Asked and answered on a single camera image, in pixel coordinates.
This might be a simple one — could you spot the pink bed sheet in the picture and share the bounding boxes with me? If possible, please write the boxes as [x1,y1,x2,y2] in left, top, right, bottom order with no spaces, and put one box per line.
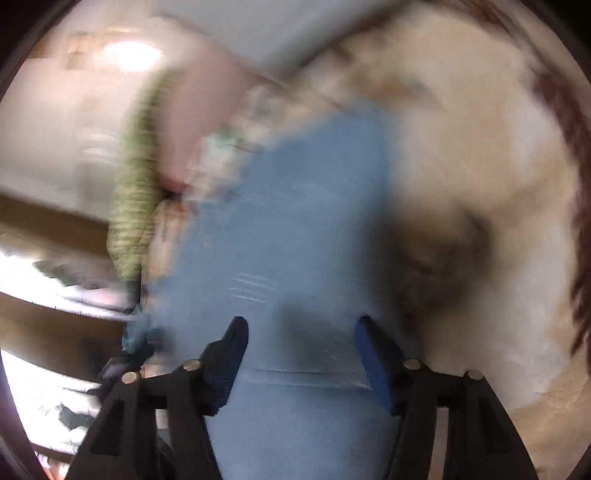
[157,46,259,195]

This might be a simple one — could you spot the green patterned pillow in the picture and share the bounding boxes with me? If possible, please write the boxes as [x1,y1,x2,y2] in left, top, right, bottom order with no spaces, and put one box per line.
[106,69,185,282]

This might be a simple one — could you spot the blue knit garment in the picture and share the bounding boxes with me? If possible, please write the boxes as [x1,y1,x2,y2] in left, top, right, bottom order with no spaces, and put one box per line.
[122,104,416,480]

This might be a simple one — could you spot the brown wooden furniture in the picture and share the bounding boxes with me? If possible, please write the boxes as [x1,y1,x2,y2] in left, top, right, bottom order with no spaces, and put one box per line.
[0,194,134,384]

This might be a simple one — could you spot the leaf-printed beige blanket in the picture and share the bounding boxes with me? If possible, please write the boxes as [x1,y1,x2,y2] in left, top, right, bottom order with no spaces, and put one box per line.
[231,0,587,472]

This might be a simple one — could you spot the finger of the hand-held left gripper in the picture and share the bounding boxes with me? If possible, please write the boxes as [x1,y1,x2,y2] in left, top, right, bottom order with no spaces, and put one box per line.
[95,342,155,398]

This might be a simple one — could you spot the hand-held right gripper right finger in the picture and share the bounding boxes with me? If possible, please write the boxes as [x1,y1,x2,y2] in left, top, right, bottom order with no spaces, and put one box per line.
[355,315,541,480]

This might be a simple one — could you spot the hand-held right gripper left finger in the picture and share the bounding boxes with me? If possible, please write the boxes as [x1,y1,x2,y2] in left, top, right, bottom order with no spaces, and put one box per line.
[67,316,250,480]

